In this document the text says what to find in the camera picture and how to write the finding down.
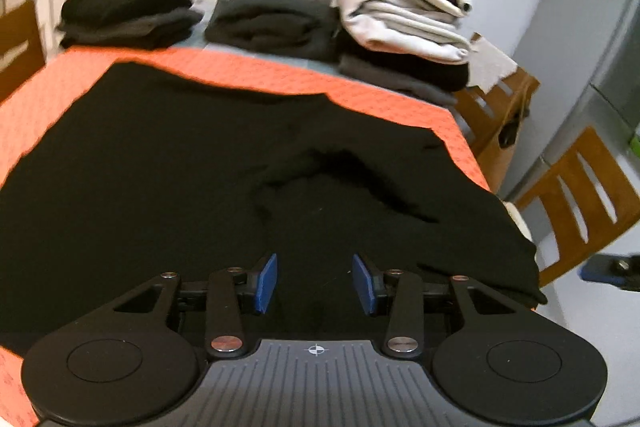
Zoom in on silver refrigerator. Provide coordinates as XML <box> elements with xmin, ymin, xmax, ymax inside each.
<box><xmin>500</xmin><ymin>0</ymin><xmax>640</xmax><ymax>202</ymax></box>

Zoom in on stack of cream folded clothes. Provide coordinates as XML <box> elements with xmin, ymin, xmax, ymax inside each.
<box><xmin>332</xmin><ymin>0</ymin><xmax>473</xmax><ymax>64</ymax></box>

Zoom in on orange patterned table mat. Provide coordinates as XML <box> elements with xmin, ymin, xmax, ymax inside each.
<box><xmin>0</xmin><ymin>47</ymin><xmax>496</xmax><ymax>427</ymax></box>

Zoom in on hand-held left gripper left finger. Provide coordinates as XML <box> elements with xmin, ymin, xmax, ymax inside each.
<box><xmin>114</xmin><ymin>253</ymin><xmax>279</xmax><ymax>359</ymax></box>

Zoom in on wooden chair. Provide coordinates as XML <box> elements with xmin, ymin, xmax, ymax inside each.
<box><xmin>0</xmin><ymin>0</ymin><xmax>46</xmax><ymax>100</ymax></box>
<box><xmin>452</xmin><ymin>84</ymin><xmax>501</xmax><ymax>158</ymax></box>
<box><xmin>515</xmin><ymin>126</ymin><xmax>640</xmax><ymax>288</ymax></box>

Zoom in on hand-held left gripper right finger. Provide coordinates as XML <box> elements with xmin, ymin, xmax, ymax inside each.
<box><xmin>352</xmin><ymin>253</ymin><xmax>516</xmax><ymax>359</ymax></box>

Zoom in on cream cloth piece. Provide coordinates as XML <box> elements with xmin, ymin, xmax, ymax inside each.
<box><xmin>502</xmin><ymin>202</ymin><xmax>532</xmax><ymax>239</ymax></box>

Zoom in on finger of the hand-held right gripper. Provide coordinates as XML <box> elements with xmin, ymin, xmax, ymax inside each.
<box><xmin>580</xmin><ymin>254</ymin><xmax>640</xmax><ymax>292</ymax></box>

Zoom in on black folded sweater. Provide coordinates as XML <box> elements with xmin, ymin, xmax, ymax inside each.
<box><xmin>215</xmin><ymin>0</ymin><xmax>337</xmax><ymax>38</ymax></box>

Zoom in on brown paper bag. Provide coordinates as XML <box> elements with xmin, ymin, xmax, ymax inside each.
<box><xmin>467</xmin><ymin>32</ymin><xmax>542</xmax><ymax>192</ymax></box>

